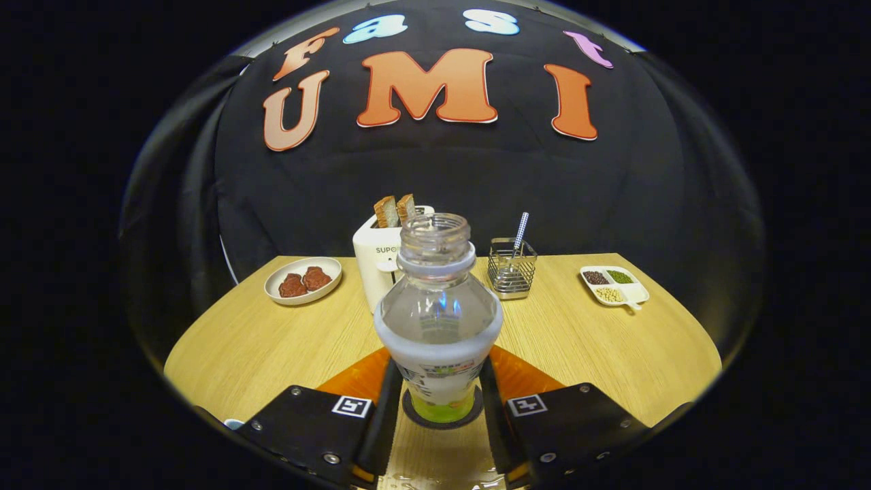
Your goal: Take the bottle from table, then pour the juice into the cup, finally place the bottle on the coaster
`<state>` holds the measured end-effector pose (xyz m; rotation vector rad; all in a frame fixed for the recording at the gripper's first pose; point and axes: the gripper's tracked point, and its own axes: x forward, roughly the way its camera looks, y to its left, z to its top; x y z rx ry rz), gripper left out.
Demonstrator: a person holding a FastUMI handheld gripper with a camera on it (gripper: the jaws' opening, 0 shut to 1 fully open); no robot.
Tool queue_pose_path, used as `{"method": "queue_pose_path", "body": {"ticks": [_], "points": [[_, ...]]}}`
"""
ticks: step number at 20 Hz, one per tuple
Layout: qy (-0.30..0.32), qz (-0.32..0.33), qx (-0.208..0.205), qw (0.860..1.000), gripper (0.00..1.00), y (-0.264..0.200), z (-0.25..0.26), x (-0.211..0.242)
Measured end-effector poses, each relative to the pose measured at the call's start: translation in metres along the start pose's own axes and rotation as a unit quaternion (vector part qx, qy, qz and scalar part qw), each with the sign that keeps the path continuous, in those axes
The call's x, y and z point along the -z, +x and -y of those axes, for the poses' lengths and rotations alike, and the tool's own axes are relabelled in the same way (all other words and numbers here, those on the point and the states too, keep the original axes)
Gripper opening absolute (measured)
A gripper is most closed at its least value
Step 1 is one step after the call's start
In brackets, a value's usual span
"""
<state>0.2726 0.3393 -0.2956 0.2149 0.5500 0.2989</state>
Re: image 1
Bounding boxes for wooden table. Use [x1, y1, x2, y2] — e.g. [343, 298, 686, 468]
[163, 253, 722, 490]

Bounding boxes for white round plate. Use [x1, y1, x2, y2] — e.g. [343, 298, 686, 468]
[264, 257, 343, 306]

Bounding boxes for clear juice bottle green label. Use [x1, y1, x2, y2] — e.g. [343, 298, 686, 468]
[373, 213, 504, 424]

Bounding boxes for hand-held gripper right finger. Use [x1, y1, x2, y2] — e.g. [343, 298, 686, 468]
[480, 346, 651, 487]

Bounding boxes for metal wire utensil holder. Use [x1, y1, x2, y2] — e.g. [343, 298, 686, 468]
[487, 238, 538, 301]

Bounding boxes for white divided dish with beans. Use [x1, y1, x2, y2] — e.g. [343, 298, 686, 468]
[580, 265, 650, 312]

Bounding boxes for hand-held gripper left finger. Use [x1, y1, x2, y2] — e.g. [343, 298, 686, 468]
[235, 347, 404, 489]

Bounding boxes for white toaster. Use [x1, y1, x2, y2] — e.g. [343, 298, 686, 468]
[352, 206, 436, 314]

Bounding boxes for dark brown round coaster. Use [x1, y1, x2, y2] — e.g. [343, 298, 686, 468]
[401, 385, 484, 431]

